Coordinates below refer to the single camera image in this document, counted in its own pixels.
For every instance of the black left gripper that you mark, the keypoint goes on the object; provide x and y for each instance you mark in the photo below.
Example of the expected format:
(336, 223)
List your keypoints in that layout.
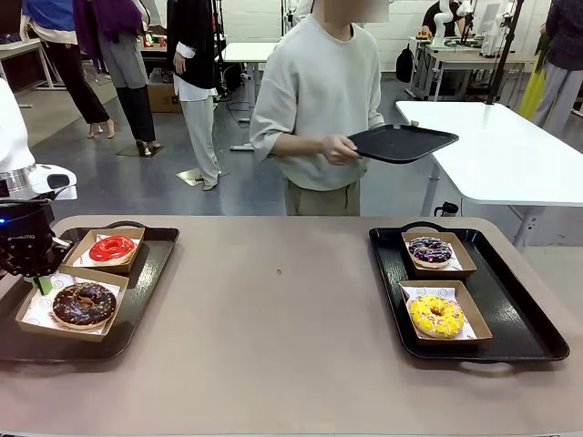
(25, 223)

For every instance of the white red-printed paper liner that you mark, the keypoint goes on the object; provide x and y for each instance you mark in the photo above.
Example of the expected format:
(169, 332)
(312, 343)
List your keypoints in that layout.
(84, 259)
(419, 291)
(64, 281)
(415, 238)

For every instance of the red glazed donut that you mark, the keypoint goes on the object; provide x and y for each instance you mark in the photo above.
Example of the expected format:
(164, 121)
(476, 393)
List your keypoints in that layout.
(98, 255)

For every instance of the chocolate glazed donut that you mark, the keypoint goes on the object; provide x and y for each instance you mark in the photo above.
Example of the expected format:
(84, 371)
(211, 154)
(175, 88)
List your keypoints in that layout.
(66, 314)

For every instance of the brown cardboard food box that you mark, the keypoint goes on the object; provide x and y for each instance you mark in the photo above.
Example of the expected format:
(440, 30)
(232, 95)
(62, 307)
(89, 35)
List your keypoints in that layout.
(473, 309)
(68, 334)
(105, 267)
(446, 274)

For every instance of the black serving tray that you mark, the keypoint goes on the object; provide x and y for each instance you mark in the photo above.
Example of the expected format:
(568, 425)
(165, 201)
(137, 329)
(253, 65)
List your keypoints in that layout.
(401, 143)

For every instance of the purple sprinkled donut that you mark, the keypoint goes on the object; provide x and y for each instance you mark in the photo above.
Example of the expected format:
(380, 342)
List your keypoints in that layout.
(421, 257)

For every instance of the yellow glazed donut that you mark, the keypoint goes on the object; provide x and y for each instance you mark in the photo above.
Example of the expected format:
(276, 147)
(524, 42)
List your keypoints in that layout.
(421, 318)

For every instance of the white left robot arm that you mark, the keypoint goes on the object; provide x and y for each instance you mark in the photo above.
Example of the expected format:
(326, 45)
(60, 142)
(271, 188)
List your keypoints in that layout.
(11, 136)

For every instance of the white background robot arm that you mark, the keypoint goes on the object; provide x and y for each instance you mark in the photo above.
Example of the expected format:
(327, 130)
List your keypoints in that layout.
(444, 23)

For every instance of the person's right forearm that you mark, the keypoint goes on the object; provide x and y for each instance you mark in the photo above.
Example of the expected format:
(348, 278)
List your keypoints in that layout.
(300, 145)

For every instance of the person's right hand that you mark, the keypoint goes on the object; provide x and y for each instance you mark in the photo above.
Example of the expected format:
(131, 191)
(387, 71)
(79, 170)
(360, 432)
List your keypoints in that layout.
(337, 150)

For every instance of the person's left hand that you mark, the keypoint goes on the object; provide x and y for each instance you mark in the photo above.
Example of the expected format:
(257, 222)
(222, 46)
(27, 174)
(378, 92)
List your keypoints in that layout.
(414, 124)

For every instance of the brown cardboard carton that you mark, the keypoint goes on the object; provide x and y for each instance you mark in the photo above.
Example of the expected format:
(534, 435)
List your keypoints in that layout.
(161, 98)

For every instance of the white desk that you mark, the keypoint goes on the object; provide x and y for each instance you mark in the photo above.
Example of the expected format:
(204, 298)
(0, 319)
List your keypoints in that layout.
(23, 45)

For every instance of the red box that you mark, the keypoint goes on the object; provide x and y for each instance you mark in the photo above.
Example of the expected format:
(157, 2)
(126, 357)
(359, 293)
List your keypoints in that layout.
(155, 42)

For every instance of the mannequin in purple garment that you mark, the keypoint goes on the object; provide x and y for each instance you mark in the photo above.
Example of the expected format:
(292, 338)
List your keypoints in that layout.
(109, 18)

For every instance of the mannequin in black jacket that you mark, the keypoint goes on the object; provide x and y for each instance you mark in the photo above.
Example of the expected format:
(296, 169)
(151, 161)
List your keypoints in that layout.
(191, 41)

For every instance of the white height-adjustable table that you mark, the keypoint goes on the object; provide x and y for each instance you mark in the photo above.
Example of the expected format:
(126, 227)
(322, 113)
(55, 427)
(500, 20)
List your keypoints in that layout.
(250, 51)

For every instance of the person in beige sweater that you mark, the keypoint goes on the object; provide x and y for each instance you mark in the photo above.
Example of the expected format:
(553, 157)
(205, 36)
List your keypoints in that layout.
(319, 91)

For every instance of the black caster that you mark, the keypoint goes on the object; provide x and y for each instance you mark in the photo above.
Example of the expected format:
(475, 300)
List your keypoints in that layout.
(448, 208)

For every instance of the black backpack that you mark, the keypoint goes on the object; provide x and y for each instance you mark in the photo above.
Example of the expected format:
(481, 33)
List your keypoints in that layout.
(405, 64)

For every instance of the person in black shirt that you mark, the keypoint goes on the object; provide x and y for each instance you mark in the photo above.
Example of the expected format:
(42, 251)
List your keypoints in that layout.
(428, 20)

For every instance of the grey background workbench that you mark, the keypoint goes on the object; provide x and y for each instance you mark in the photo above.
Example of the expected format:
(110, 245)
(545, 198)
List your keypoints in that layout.
(455, 61)

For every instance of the large white table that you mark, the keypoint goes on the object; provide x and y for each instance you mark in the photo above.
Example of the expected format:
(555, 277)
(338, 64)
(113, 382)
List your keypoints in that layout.
(501, 150)

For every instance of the black tripod pole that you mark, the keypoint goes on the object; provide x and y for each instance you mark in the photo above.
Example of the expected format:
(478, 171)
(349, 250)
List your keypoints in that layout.
(505, 54)

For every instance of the yellow hanging garment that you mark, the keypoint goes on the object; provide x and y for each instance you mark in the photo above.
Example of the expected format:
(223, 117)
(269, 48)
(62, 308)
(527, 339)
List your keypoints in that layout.
(535, 95)

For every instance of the person in dark plaid shirt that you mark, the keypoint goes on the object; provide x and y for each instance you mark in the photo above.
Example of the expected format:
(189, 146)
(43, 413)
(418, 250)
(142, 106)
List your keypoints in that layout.
(565, 36)

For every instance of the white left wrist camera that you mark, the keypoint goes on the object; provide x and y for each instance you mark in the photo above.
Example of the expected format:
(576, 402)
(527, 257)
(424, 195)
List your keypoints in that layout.
(50, 177)

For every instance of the dark mannequin base plate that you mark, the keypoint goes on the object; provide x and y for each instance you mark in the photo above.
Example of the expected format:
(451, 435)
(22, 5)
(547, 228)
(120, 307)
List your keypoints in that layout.
(136, 149)

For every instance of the golden mannequin base plate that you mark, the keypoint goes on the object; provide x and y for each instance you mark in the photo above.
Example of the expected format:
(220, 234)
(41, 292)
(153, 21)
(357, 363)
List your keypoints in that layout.
(191, 176)

